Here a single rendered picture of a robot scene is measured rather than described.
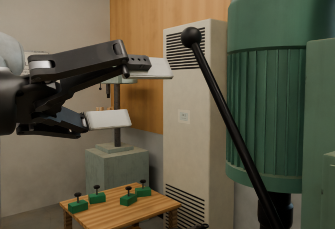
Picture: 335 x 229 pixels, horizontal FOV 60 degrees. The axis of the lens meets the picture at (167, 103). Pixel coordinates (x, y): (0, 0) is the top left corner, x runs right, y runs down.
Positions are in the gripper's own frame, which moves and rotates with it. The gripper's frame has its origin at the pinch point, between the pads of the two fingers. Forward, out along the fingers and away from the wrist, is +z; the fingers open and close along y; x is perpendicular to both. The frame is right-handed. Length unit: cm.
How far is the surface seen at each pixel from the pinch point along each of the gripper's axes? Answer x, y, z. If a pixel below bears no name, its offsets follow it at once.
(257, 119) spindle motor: -7.8, 4.9, 15.8
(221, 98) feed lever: -4.0, 5.4, 9.6
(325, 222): -22.2, 14.2, 4.9
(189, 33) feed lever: 7.6, 5.9, 8.7
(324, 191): -19.7, 15.6, 5.0
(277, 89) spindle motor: -5.3, 9.7, 17.0
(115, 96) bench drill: 113, -190, 102
